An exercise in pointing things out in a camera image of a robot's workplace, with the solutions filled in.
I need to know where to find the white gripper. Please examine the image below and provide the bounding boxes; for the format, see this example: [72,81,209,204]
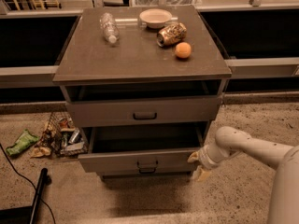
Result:
[187,145,219,182]

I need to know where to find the crushed gold can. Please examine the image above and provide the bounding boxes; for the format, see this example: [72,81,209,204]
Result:
[157,22,187,47]

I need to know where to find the white bowl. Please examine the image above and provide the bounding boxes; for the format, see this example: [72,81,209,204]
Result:
[139,8,172,29]

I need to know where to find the orange fruit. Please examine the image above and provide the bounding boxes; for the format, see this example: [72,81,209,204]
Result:
[175,42,192,59]

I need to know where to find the grey top drawer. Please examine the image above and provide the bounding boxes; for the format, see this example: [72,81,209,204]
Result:
[66,96,221,127]

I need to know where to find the black stand leg left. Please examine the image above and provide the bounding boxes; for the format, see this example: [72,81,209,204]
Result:
[0,168,48,224]

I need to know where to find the clear plastic water bottle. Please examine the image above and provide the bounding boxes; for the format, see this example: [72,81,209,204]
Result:
[100,12,120,45]

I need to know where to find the green snack bag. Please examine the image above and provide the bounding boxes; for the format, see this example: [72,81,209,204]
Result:
[6,129,39,157]

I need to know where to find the black cable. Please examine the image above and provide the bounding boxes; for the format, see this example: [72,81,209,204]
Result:
[0,143,57,224]

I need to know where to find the grey drawer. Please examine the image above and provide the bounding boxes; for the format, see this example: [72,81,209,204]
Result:
[66,96,221,127]
[97,171,192,181]
[78,121,209,174]

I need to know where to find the grey drawer cabinet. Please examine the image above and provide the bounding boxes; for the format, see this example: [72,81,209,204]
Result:
[52,5,233,182]

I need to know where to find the crumpled tan wrapper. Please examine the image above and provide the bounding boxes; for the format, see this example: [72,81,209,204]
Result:
[31,147,51,158]

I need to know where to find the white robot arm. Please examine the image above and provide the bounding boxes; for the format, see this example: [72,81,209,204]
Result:
[187,126,299,224]

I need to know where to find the wire basket with trash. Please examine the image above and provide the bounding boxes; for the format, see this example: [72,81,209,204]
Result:
[45,112,87,157]

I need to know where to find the grey bottom drawer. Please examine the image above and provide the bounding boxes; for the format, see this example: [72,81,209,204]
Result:
[97,171,192,181]

